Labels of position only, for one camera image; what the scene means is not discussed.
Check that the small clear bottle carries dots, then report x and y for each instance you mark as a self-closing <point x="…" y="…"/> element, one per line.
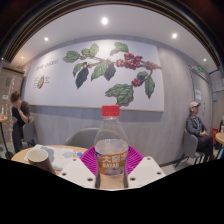
<point x="3" y="111"/>

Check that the clear red-capped drink bottle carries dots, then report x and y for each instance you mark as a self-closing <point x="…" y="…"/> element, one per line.
<point x="111" y="150"/>

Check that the grey chair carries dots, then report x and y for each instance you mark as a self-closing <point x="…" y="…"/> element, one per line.
<point x="189" y="145"/>
<point x="28" y="131"/>

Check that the grey upholstered armchair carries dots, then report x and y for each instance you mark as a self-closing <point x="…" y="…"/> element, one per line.
<point x="81" y="138"/>

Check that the green exit sign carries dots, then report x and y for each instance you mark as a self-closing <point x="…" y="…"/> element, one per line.
<point x="200" y="69"/>

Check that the round ceiling spotlights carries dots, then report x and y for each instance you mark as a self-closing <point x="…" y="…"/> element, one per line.
<point x="104" y="20"/>

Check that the person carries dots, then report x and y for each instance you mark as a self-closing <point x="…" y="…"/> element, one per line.
<point x="195" y="128"/>
<point x="19" y="115"/>

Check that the small round wooden table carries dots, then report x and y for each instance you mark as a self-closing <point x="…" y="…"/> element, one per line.
<point x="2" y="119"/>

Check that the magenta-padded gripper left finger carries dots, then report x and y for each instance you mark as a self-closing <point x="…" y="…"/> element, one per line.
<point x="76" y="171"/>

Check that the small blue card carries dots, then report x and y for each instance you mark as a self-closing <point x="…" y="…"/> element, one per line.
<point x="79" y="154"/>

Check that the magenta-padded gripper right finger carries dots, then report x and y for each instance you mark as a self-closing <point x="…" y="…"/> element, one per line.
<point x="146" y="171"/>

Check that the dark brown cup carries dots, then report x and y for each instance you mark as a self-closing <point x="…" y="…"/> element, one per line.
<point x="40" y="158"/>

